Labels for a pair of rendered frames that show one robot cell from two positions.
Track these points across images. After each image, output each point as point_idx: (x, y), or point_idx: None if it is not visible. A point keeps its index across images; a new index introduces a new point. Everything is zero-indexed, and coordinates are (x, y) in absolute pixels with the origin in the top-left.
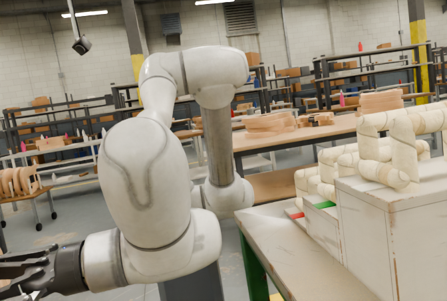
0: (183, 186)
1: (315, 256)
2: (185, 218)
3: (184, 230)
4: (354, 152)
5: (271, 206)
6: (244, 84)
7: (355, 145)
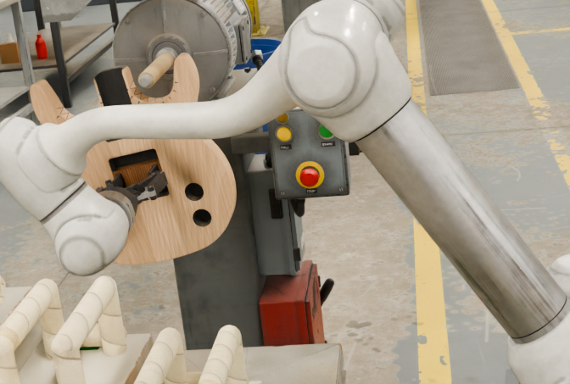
0: (5, 180)
1: None
2: (28, 208)
3: (40, 219)
4: (37, 286)
5: (310, 381)
6: (323, 114)
7: (81, 301)
